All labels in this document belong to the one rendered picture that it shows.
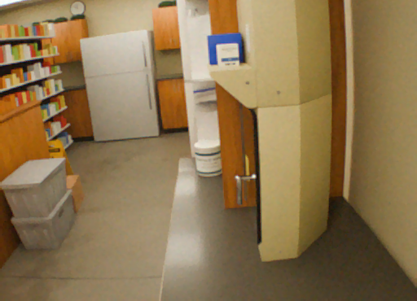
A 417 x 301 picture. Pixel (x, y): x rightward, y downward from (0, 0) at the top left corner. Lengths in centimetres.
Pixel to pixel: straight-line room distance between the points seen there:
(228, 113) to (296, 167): 41
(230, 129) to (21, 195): 214
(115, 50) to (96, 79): 58
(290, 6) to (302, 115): 28
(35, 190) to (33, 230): 39
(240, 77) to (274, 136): 18
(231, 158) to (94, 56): 488
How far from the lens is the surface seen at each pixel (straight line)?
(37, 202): 302
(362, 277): 106
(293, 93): 91
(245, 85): 89
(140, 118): 599
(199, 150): 167
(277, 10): 89
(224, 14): 125
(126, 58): 588
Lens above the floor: 160
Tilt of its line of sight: 18 degrees down
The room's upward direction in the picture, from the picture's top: 5 degrees counter-clockwise
